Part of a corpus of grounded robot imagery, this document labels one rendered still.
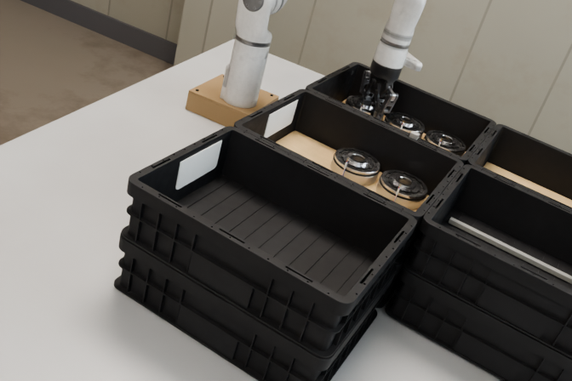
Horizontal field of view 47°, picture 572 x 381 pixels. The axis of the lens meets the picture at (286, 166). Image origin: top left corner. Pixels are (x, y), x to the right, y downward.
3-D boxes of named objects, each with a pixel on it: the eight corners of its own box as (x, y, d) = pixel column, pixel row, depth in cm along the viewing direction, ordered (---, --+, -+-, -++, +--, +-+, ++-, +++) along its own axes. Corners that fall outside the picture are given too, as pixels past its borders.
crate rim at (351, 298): (121, 190, 103) (122, 178, 101) (227, 134, 127) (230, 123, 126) (344, 321, 90) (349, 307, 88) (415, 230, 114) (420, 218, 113)
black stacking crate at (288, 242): (116, 239, 107) (123, 181, 102) (218, 176, 131) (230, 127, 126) (324, 367, 94) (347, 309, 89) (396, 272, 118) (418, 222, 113)
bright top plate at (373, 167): (325, 157, 139) (326, 155, 139) (349, 145, 147) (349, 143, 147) (365, 179, 135) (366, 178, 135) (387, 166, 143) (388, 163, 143)
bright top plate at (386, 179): (374, 184, 135) (374, 182, 134) (388, 166, 143) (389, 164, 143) (420, 205, 132) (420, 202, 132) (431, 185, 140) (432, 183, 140)
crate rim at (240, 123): (227, 134, 127) (230, 123, 126) (300, 96, 151) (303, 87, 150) (415, 230, 114) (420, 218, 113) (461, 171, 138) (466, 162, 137)
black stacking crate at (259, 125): (220, 176, 132) (231, 126, 126) (290, 133, 156) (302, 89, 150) (397, 271, 119) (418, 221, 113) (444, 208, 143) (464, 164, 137)
